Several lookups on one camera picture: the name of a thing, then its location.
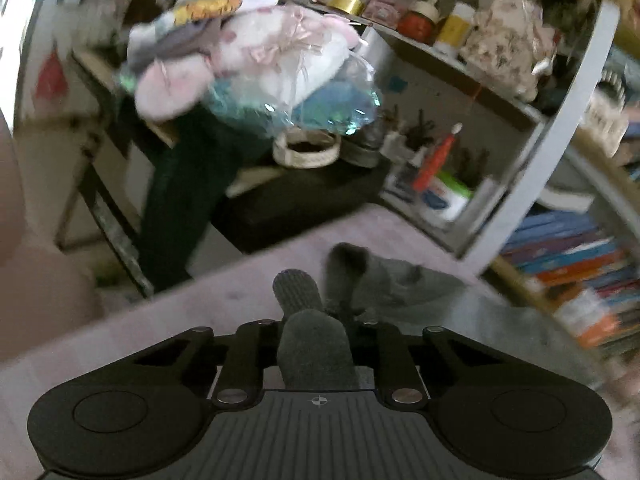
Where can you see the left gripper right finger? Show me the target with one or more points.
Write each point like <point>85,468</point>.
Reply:
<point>382,348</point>

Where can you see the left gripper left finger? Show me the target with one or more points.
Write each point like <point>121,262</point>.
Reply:
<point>242,358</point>

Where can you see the grey sweatshirt with white print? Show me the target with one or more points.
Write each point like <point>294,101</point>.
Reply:
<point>314,352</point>

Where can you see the pink cartoon desk mat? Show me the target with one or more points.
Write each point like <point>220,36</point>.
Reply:
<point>224,300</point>

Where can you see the red bottle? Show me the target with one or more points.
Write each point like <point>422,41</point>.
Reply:
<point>436,160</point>

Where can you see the white wooden bookshelf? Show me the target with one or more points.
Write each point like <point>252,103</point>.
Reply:
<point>524,146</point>

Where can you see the pink white plush toy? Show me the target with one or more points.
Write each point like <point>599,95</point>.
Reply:
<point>240,55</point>

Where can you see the floral wrapped white bundle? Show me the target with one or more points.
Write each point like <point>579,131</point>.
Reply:
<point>511,46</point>

